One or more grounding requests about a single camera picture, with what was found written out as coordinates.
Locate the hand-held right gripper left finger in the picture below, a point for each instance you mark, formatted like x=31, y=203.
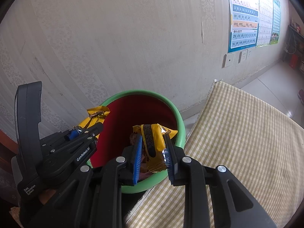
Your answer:
x=137, y=161

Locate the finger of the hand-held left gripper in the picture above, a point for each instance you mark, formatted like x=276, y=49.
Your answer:
x=80, y=152
x=71, y=135

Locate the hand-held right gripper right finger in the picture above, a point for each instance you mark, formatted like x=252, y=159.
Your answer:
x=169, y=161

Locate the yellow black snack wrapper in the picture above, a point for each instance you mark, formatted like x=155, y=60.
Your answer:
x=152, y=144
x=95, y=114

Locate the green rimmed red bin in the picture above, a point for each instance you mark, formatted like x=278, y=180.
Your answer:
x=118, y=116

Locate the checked tablecloth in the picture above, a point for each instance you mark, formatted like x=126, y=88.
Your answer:
x=237, y=147

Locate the red container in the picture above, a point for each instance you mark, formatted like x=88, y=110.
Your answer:
x=293, y=60

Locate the large blue letter poster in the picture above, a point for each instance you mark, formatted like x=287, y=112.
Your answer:
x=244, y=16

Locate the dark desk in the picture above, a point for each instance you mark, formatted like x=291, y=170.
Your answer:
x=291, y=42

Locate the white chart poster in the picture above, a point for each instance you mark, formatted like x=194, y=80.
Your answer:
x=264, y=16

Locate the green number chart poster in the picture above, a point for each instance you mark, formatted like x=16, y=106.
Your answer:
x=275, y=19

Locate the white wall socket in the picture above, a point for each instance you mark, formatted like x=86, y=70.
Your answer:
x=228, y=60
x=249, y=53
x=242, y=56

